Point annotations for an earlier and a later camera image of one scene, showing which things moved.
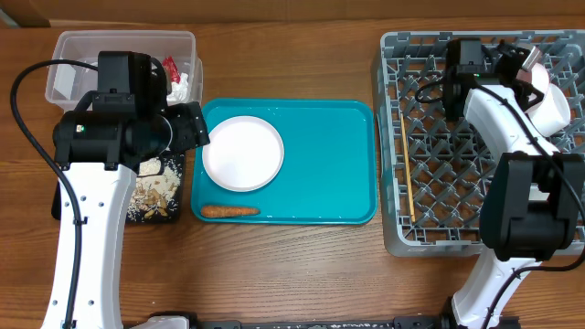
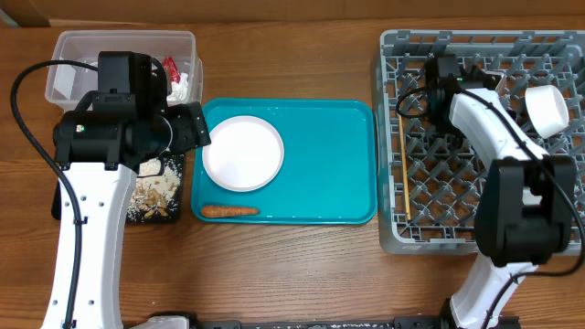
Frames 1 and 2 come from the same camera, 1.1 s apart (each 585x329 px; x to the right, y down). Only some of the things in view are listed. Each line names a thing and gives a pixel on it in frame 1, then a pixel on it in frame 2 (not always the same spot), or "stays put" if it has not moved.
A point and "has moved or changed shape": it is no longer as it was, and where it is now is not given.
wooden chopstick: (409, 174) has moved or changed shape
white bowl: (553, 112) stays put
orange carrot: (214, 211) stays put
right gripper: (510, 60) -> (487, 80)
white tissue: (179, 90) stays put
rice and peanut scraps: (153, 196) stays put
